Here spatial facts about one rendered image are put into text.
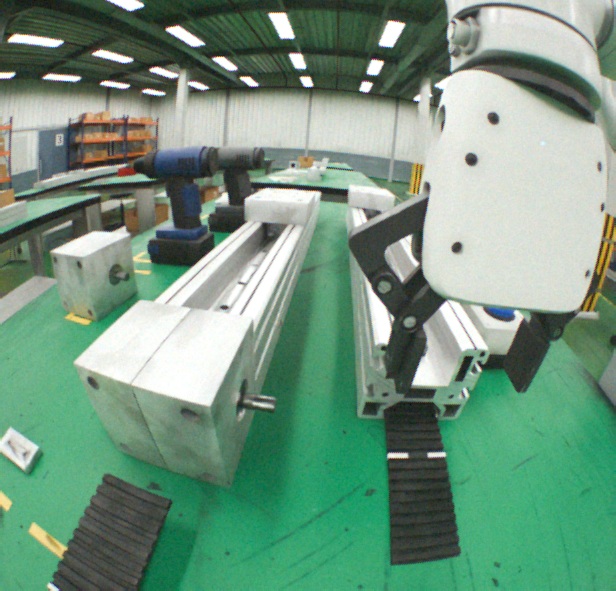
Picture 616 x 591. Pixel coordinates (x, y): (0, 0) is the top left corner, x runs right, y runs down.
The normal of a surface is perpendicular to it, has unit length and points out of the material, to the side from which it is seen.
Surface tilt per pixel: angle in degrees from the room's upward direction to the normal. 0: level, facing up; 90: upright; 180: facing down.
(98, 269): 90
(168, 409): 90
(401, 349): 90
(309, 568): 0
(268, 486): 0
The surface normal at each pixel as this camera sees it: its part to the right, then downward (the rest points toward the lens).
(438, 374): 0.07, -0.91
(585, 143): -0.01, 0.35
